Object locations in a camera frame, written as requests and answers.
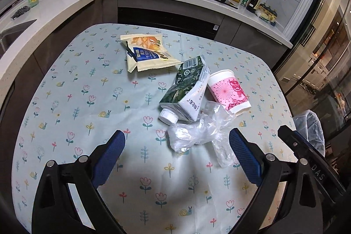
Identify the green milk carton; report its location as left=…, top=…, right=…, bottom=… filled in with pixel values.
left=159, top=55, right=211, bottom=126

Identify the built-in black oven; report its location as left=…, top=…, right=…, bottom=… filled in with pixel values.
left=118, top=7, right=220, bottom=40

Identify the pink paper cup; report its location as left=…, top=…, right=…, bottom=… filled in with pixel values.
left=208, top=70, right=251, bottom=116

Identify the teal lidded jars set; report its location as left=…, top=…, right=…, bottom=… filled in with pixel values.
left=255, top=3, right=278, bottom=26

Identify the floral tablecloth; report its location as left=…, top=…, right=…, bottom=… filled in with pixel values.
left=12, top=24, right=295, bottom=233

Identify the black framed glass door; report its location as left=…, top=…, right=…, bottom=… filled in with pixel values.
left=271, top=0, right=351, bottom=138

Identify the clear plastic bag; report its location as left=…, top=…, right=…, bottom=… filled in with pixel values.
left=168, top=101, right=236, bottom=168

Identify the trash bin with clear liner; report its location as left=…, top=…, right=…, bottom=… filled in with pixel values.
left=293, top=110, right=325, bottom=157

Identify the small green jar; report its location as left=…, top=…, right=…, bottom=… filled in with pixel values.
left=241, top=0, right=248, bottom=7

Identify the beige snack bag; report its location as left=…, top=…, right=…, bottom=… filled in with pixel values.
left=120, top=34, right=182, bottom=73

